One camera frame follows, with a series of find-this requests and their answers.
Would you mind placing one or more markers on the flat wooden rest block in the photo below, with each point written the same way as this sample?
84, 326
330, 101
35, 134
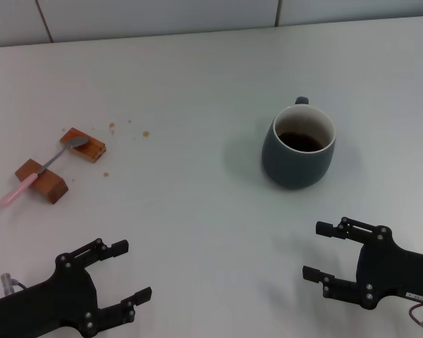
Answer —
91, 152

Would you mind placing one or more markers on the tall wooden rest block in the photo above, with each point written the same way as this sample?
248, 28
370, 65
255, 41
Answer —
49, 184

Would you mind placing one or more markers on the dark grey ceramic cup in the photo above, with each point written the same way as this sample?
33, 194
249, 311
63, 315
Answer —
289, 169

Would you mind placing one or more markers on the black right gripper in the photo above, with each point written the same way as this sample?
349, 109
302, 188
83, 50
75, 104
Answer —
391, 271

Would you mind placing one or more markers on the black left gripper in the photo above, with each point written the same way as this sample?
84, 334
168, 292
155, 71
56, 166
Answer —
56, 299

